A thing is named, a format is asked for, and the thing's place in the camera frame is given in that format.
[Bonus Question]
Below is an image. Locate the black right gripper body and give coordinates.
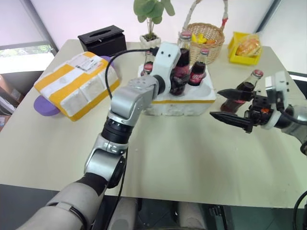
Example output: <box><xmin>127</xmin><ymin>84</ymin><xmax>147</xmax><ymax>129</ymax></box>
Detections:
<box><xmin>244</xmin><ymin>92</ymin><xmax>276</xmax><ymax>127</ymax></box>

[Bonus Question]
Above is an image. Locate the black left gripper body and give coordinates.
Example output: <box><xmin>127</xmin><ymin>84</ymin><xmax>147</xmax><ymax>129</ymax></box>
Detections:
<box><xmin>168</xmin><ymin>69</ymin><xmax>182</xmax><ymax>95</ymax></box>

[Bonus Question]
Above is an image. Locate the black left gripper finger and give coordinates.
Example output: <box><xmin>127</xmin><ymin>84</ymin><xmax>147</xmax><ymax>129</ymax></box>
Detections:
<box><xmin>178</xmin><ymin>76</ymin><xmax>189</xmax><ymax>92</ymax></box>

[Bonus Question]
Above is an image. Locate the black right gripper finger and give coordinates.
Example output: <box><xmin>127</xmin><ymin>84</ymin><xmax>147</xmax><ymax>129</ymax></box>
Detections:
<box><xmin>210</xmin><ymin>111</ymin><xmax>254</xmax><ymax>134</ymax></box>
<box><xmin>217</xmin><ymin>88</ymin><xmax>256</xmax><ymax>102</ymax></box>

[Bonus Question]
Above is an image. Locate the glass cola bottle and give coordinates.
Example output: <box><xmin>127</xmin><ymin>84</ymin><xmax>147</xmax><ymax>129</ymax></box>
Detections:
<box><xmin>188</xmin><ymin>47</ymin><xmax>210</xmax><ymax>87</ymax></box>
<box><xmin>220</xmin><ymin>69</ymin><xmax>264</xmax><ymax>113</ymax></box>
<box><xmin>142</xmin><ymin>50</ymin><xmax>155</xmax><ymax>77</ymax></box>
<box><xmin>169</xmin><ymin>31</ymin><xmax>192</xmax><ymax>96</ymax></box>

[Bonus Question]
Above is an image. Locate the white foam crate yellow tape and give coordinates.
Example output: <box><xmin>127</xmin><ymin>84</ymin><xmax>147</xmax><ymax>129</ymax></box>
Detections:
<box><xmin>138</xmin><ymin>63</ymin><xmax>216</xmax><ymax>117</ymax></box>

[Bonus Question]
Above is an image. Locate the black tissue box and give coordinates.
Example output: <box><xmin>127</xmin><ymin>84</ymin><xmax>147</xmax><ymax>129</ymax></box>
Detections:
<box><xmin>77</xmin><ymin>24</ymin><xmax>127</xmax><ymax>58</ymax></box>

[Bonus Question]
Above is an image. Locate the white foam box yellow tape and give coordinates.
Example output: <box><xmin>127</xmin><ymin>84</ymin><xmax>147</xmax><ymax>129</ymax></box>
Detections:
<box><xmin>33</xmin><ymin>51</ymin><xmax>120</xmax><ymax>122</ymax></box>

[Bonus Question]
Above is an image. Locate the yellow plastic bin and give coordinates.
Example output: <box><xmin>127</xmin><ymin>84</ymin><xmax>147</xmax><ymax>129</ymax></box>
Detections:
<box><xmin>227</xmin><ymin>31</ymin><xmax>262</xmax><ymax>67</ymax></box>

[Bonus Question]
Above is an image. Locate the dark side desk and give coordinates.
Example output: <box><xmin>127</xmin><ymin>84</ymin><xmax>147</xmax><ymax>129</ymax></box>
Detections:
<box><xmin>287</xmin><ymin>71</ymin><xmax>307</xmax><ymax>101</ymax></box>

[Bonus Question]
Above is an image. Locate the yellow toy fruit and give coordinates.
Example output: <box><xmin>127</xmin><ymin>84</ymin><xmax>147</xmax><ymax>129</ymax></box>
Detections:
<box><xmin>191</xmin><ymin>33</ymin><xmax>207</xmax><ymax>44</ymax></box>

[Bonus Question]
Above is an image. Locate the white plant pot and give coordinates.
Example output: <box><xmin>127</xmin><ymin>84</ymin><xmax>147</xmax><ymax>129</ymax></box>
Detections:
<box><xmin>139</xmin><ymin>33</ymin><xmax>162</xmax><ymax>50</ymax></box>

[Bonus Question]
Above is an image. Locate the bagged orange bread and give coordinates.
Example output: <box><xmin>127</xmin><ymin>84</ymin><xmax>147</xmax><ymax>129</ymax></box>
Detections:
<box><xmin>236</xmin><ymin>33</ymin><xmax>261</xmax><ymax>58</ymax></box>

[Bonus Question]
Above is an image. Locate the green leafy plant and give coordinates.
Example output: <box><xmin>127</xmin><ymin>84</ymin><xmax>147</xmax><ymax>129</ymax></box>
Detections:
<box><xmin>133</xmin><ymin>0</ymin><xmax>176</xmax><ymax>40</ymax></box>

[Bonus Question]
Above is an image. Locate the dark side shelf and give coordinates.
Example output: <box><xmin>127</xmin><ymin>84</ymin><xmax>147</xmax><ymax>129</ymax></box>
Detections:
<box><xmin>0</xmin><ymin>70</ymin><xmax>44</xmax><ymax>132</ymax></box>

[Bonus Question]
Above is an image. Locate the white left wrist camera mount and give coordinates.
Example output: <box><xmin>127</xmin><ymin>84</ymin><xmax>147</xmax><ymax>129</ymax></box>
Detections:
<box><xmin>152</xmin><ymin>42</ymin><xmax>181</xmax><ymax>83</ymax></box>

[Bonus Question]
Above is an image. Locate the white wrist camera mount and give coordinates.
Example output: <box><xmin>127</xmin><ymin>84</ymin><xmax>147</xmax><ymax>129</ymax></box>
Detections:
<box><xmin>152</xmin><ymin>42</ymin><xmax>181</xmax><ymax>83</ymax></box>
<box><xmin>261</xmin><ymin>71</ymin><xmax>295</xmax><ymax>130</ymax></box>

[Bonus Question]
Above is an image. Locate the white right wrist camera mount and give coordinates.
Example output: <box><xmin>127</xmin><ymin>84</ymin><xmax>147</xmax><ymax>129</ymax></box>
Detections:
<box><xmin>261</xmin><ymin>71</ymin><xmax>295</xmax><ymax>130</ymax></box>

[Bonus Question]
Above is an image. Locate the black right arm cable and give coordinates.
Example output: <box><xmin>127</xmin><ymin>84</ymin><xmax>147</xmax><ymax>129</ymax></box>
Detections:
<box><xmin>275</xmin><ymin>94</ymin><xmax>307</xmax><ymax>125</ymax></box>

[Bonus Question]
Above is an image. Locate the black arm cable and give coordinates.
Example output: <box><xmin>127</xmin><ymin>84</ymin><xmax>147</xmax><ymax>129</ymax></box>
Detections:
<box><xmin>105</xmin><ymin>47</ymin><xmax>159</xmax><ymax>100</ymax></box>
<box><xmin>275</xmin><ymin>94</ymin><xmax>307</xmax><ymax>125</ymax></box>

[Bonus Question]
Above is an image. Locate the wicker basket with handle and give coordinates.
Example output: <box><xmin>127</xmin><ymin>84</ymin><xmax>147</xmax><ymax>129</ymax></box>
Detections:
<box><xmin>177</xmin><ymin>0</ymin><xmax>228</xmax><ymax>66</ymax></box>

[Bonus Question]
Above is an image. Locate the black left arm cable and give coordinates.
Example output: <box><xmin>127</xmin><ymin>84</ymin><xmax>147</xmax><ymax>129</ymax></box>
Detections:
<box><xmin>105</xmin><ymin>47</ymin><xmax>159</xmax><ymax>100</ymax></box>

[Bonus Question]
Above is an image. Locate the black cable loop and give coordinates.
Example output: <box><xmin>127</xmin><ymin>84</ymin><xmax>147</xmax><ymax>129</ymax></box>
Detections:
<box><xmin>293</xmin><ymin>190</ymin><xmax>307</xmax><ymax>230</ymax></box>

